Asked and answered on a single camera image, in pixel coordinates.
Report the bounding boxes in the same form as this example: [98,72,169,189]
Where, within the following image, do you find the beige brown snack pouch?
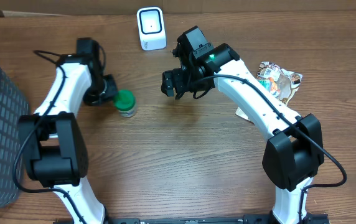
[235,60,303,124]

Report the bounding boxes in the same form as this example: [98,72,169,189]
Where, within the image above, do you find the white barcode scanner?
[136,6,167,50]

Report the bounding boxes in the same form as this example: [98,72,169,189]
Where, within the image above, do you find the green lid jar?
[113,90,138,118]

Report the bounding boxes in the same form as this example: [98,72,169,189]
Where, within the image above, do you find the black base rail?
[53,212,330,224]

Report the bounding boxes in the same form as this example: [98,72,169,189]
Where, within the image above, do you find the large teal snack packet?
[258,79,271,90]

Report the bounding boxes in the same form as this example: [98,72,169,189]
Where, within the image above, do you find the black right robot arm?
[161,26,329,223]

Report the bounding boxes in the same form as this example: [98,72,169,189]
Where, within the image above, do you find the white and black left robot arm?
[12,37,118,223]

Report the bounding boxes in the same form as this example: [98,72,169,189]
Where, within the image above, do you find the small orange snack packet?
[268,77,281,98]

